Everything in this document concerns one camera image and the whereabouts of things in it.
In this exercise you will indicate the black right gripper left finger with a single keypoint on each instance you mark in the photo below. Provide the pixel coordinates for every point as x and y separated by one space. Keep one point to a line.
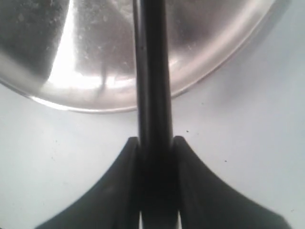
112 203

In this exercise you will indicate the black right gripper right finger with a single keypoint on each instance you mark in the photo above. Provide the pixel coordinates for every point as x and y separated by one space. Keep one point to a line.
207 202

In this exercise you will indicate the black knife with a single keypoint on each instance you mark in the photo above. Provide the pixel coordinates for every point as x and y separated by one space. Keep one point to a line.
159 206

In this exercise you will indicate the round steel plate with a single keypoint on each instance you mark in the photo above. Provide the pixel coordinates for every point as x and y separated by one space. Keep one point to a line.
78 55

